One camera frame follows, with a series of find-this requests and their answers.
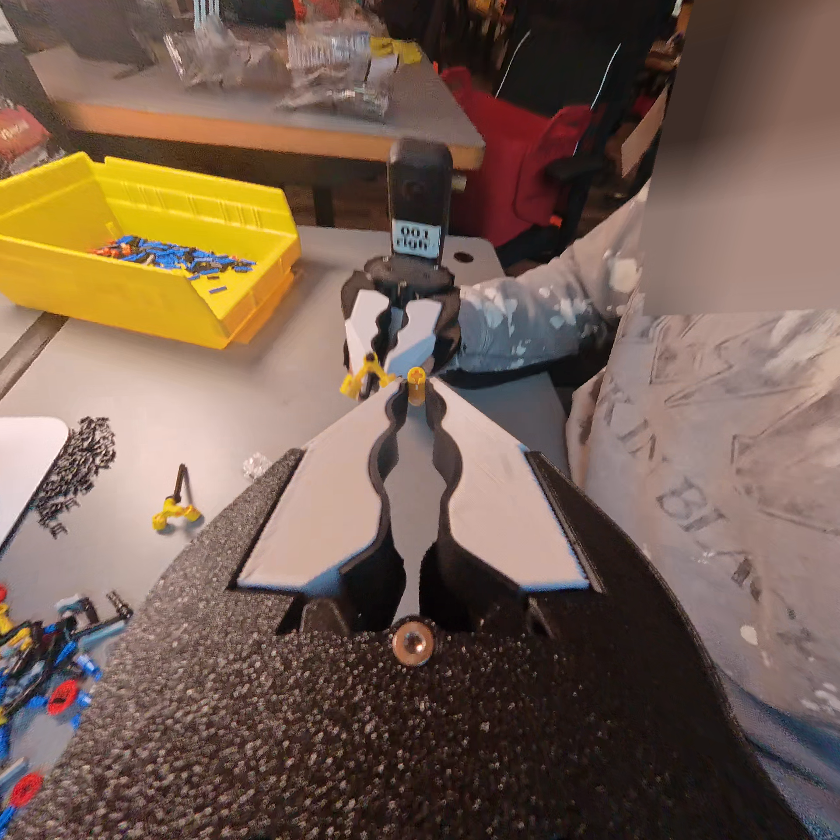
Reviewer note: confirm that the grey desk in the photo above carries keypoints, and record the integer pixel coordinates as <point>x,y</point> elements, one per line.
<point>229,394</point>

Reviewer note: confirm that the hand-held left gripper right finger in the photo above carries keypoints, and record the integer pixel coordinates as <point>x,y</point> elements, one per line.
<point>512,518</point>

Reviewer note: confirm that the black desk strip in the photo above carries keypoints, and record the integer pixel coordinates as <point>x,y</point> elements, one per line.
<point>29,354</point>

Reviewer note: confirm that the black jacket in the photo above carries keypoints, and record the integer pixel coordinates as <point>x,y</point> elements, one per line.
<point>571,52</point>

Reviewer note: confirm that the yellow and black axle assembly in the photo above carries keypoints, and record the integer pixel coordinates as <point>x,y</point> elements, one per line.
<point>174,515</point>

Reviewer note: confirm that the heap of blue toy pins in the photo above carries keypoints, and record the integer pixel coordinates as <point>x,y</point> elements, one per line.
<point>170,253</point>

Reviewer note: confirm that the grey table wood edge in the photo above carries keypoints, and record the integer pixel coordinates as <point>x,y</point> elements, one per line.
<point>262,124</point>

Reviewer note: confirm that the small yellow toy piece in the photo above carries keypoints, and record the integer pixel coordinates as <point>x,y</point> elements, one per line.
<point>417,387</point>

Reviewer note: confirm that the clear toy brick dark rod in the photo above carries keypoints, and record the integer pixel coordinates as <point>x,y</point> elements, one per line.
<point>256,466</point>

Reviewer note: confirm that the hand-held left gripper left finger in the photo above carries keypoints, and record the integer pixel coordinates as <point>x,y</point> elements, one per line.
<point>315,518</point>

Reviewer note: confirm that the red fabric bag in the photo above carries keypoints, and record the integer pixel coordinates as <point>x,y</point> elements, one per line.
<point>518,164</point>

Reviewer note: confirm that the black toy set box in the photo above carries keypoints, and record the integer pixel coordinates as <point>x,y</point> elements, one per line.
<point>19,134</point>

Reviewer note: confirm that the heap of black toy pins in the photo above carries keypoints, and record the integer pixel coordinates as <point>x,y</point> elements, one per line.
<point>75,472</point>

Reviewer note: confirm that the yellow black striped strips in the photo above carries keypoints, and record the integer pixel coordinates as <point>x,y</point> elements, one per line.
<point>397,51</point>

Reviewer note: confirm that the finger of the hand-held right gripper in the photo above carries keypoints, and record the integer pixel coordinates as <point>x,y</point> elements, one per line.
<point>363,328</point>
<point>420,328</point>

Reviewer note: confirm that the yellow toy crank piece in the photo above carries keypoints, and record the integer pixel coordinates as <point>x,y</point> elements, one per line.
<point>371,361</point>

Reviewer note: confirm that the pile of colourful toy pieces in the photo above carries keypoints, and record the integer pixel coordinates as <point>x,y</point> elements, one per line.
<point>46,669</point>

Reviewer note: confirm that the pile of clear plastic bags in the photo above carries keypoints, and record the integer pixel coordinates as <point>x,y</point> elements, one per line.
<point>315,59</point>

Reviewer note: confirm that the yellow plastic bin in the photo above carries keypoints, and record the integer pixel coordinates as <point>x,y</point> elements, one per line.
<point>131,308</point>

